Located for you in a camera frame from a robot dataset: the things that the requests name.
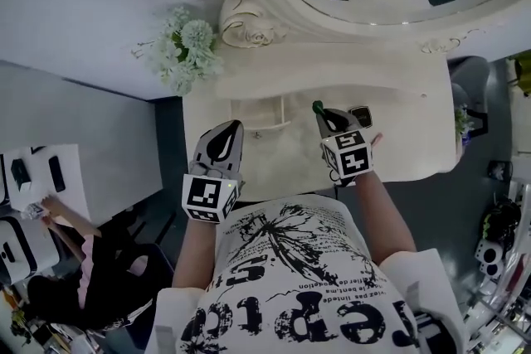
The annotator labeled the small black square box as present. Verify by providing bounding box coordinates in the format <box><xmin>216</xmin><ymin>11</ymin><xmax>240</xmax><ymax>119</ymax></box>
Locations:
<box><xmin>348</xmin><ymin>104</ymin><xmax>373</xmax><ymax>128</ymax></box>

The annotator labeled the white case with black trim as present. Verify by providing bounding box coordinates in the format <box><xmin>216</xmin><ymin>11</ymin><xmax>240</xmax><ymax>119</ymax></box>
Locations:
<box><xmin>0</xmin><ymin>216</ymin><xmax>60</xmax><ymax>284</ymax></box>
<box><xmin>0</xmin><ymin>153</ymin><xmax>10</xmax><ymax>206</ymax></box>

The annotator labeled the black and green cable bundle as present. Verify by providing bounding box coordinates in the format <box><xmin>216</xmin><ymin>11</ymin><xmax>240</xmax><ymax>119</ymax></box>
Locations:
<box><xmin>480</xmin><ymin>197</ymin><xmax>522</xmax><ymax>242</ymax></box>

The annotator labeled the white dressing table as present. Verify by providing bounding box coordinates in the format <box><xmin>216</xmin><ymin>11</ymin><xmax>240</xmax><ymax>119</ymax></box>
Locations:
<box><xmin>182</xmin><ymin>24</ymin><xmax>465</xmax><ymax>204</ymax></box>

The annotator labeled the person's right forearm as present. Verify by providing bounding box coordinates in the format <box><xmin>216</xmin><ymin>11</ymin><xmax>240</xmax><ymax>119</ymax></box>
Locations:
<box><xmin>357</xmin><ymin>168</ymin><xmax>417</xmax><ymax>267</ymax></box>

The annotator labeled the small green potted plant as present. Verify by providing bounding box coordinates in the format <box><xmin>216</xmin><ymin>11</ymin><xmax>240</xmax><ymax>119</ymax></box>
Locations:
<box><xmin>453</xmin><ymin>104</ymin><xmax>476</xmax><ymax>157</ymax></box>

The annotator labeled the person's left forearm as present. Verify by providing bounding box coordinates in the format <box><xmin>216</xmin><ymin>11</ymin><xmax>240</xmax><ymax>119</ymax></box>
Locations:
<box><xmin>171</xmin><ymin>215</ymin><xmax>220</xmax><ymax>292</ymax></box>

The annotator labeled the yellow-green covered table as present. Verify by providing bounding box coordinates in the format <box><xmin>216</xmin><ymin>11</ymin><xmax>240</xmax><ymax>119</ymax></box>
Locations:
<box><xmin>506</xmin><ymin>56</ymin><xmax>531</xmax><ymax>97</ymax></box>

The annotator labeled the white device with round holes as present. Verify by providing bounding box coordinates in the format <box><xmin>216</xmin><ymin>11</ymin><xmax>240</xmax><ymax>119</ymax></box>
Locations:
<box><xmin>474</xmin><ymin>238</ymin><xmax>505</xmax><ymax>276</ymax></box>

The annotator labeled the black chair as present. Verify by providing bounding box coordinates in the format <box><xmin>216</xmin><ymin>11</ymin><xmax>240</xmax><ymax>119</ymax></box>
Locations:
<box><xmin>99</xmin><ymin>209</ymin><xmax>176</xmax><ymax>350</ymax></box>

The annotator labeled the white sheet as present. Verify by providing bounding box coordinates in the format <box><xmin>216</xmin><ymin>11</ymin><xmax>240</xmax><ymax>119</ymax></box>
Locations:
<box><xmin>0</xmin><ymin>143</ymin><xmax>91</xmax><ymax>223</ymax></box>

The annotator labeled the grey chair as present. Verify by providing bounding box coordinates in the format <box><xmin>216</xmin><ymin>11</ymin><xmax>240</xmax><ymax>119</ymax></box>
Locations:
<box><xmin>447</xmin><ymin>56</ymin><xmax>492</xmax><ymax>115</ymax></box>

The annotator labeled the small black and white device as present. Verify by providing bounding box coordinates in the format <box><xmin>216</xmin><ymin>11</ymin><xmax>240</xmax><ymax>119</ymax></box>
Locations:
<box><xmin>9</xmin><ymin>158</ymin><xmax>32</xmax><ymax>193</ymax></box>

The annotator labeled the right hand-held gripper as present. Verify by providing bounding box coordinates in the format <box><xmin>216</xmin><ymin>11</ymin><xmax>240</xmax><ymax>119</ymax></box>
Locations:
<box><xmin>315</xmin><ymin>107</ymin><xmax>374</xmax><ymax>187</ymax></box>

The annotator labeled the white printed t-shirt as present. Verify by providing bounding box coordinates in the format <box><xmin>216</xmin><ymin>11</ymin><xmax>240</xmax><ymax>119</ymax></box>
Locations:
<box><xmin>144</xmin><ymin>196</ymin><xmax>470</xmax><ymax>354</ymax></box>

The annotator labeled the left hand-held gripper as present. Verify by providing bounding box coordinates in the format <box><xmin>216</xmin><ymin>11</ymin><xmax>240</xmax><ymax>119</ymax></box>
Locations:
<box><xmin>181</xmin><ymin>120</ymin><xmax>246</xmax><ymax>225</ymax></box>

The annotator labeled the black phone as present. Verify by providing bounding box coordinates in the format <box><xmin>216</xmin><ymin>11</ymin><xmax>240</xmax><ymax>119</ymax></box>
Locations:
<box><xmin>48</xmin><ymin>156</ymin><xmax>67</xmax><ymax>193</ymax></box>

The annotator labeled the white flower bouquet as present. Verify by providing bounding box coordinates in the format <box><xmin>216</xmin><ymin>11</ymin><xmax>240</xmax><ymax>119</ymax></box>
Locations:
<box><xmin>146</xmin><ymin>6</ymin><xmax>226</xmax><ymax>97</ymax></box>

